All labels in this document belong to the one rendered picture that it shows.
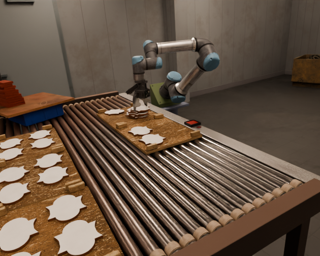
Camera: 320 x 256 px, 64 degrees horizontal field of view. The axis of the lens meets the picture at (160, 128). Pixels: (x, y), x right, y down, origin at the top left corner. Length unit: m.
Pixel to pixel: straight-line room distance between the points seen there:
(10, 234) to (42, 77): 3.73
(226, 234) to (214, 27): 5.75
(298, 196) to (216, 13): 5.63
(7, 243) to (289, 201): 0.86
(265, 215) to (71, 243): 0.57
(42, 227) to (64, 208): 0.09
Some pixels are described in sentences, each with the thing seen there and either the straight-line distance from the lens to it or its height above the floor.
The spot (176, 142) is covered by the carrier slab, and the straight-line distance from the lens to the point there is 1.34.
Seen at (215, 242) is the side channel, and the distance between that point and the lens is 0.76.
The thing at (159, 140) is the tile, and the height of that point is 0.95.
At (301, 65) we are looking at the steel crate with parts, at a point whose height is 0.51.
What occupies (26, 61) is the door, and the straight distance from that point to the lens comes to 4.47.
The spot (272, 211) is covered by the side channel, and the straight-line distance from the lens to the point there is 0.88.
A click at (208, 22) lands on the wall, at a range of 6.17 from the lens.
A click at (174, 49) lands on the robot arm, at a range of 1.82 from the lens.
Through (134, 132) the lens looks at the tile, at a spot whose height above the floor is 0.95.
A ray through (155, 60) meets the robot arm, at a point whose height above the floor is 1.31.
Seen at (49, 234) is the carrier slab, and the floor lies 0.94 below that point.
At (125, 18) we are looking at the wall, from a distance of 5.01.
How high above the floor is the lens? 1.48
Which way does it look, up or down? 21 degrees down
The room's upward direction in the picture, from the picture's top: 4 degrees counter-clockwise
